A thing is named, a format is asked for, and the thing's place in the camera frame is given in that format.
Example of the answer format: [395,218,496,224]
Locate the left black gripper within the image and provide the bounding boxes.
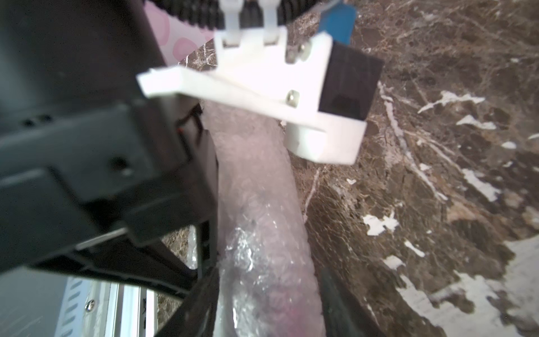
[1,1,217,271]

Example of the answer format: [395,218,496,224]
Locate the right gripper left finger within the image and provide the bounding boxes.
[155,268,220,337]

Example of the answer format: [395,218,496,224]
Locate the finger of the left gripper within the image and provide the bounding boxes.
[30,218,218,299]

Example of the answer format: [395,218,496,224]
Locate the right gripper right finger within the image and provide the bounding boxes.
[319,268,385,337]

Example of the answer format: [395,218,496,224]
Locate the bubble wrap sheet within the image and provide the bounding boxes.
[202,101,326,336]

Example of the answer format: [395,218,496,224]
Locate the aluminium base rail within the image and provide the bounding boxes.
[1,268,158,336]

